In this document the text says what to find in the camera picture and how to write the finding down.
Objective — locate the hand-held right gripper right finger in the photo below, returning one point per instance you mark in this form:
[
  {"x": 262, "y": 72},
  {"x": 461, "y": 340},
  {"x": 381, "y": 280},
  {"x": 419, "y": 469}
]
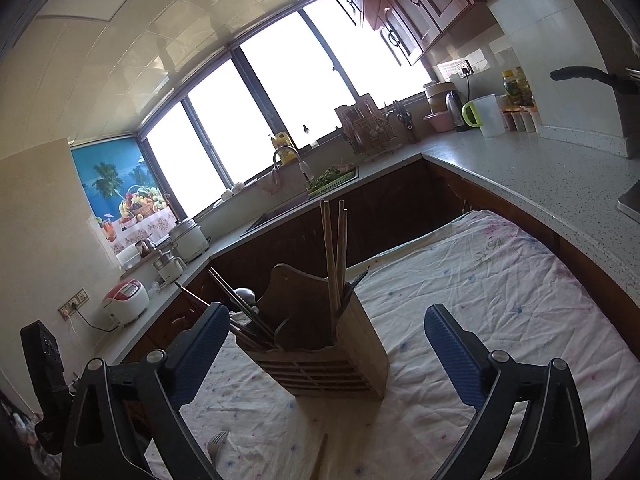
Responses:
[{"x": 452, "y": 350}]

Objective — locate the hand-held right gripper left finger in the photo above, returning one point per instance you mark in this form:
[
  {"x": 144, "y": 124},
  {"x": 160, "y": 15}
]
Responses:
[{"x": 200, "y": 347}]

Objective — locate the metal chopstick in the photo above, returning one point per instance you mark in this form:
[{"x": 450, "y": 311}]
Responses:
[
  {"x": 187, "y": 294},
  {"x": 235, "y": 296}
]

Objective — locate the wooden utensil holder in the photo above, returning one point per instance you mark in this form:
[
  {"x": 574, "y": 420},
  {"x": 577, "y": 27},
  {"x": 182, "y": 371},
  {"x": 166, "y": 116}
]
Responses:
[{"x": 320, "y": 375}]

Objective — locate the wooden chopstick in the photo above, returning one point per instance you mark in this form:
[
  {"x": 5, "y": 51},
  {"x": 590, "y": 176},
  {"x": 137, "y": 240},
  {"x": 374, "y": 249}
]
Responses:
[
  {"x": 327, "y": 260},
  {"x": 344, "y": 240},
  {"x": 340, "y": 250}
]

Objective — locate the metal spoon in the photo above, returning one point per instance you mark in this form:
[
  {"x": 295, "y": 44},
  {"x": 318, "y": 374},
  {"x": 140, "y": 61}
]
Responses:
[{"x": 245, "y": 296}]

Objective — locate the floral white cloth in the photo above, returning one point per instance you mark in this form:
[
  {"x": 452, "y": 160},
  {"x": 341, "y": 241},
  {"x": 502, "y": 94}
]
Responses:
[{"x": 450, "y": 270}]

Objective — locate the red and white rice cooker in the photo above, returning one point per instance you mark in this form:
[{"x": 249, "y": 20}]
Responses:
[{"x": 125, "y": 302}]

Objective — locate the metal fork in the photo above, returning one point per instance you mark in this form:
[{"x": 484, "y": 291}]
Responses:
[{"x": 217, "y": 442}]

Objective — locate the white steamer pot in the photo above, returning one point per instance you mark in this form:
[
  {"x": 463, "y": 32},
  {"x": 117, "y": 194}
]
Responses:
[{"x": 190, "y": 242}]

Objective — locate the kitchen sink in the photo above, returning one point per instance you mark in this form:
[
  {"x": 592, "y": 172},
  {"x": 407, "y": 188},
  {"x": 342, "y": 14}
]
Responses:
[{"x": 280, "y": 212}]

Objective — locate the wooden base cabinets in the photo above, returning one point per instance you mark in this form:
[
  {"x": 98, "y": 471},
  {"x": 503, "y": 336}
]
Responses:
[{"x": 390, "y": 200}]

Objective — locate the grey kitchen countertop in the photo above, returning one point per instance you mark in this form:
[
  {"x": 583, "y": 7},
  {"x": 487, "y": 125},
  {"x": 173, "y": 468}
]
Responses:
[{"x": 525, "y": 170}]

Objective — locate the sink faucet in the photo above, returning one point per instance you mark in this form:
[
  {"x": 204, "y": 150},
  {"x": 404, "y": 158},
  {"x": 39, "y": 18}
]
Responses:
[{"x": 300, "y": 162}]

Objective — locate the green vegetable basket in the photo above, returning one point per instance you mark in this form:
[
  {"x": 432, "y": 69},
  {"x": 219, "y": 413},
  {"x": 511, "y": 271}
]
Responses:
[{"x": 327, "y": 180}]

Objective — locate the yellow detergent bottle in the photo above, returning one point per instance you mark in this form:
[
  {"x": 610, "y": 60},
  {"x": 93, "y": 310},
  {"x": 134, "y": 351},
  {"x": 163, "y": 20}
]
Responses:
[{"x": 284, "y": 149}]

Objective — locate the pink basin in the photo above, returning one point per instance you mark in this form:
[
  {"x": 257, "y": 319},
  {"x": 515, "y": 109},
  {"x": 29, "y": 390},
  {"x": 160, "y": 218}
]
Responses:
[{"x": 437, "y": 122}]

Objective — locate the steel gas stove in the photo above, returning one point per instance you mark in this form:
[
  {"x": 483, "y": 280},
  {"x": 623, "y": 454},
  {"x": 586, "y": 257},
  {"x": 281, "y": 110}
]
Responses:
[{"x": 631, "y": 205}]

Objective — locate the dish rack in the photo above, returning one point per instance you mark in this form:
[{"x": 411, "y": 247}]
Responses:
[{"x": 367, "y": 132}]

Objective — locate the spice jar set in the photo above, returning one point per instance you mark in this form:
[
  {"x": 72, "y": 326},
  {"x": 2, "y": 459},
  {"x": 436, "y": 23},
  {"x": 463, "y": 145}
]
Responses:
[{"x": 520, "y": 120}]

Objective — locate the steel electric kettle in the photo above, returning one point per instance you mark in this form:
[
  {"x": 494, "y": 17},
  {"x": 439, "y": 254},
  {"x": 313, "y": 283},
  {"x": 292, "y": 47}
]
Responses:
[{"x": 454, "y": 110}]

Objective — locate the pump dispenser bottle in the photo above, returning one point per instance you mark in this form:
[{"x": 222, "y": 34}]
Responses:
[{"x": 304, "y": 130}]

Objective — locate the beige ceramic pot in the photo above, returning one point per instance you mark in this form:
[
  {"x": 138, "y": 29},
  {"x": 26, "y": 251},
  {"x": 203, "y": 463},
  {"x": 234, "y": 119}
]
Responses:
[{"x": 435, "y": 97}]

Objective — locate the yellow cap oil bottle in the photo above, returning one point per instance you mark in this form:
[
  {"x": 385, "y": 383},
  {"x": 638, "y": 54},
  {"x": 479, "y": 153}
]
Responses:
[{"x": 510, "y": 87}]

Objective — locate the kitchen window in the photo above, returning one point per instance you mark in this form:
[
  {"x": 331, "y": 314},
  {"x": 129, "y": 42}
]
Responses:
[{"x": 280, "y": 85}]

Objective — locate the dark sauce bottle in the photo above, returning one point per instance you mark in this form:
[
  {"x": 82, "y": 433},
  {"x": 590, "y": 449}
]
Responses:
[{"x": 526, "y": 85}]

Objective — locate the black wok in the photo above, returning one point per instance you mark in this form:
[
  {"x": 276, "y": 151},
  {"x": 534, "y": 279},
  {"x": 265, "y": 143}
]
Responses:
[{"x": 575, "y": 74}]

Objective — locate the wall socket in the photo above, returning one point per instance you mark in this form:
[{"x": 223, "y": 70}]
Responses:
[
  {"x": 75, "y": 301},
  {"x": 466, "y": 67}
]

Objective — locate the fruit and palm wall poster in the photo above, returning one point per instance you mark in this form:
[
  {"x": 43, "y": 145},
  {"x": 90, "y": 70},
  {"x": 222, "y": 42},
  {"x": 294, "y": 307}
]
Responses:
[{"x": 110, "y": 185}]

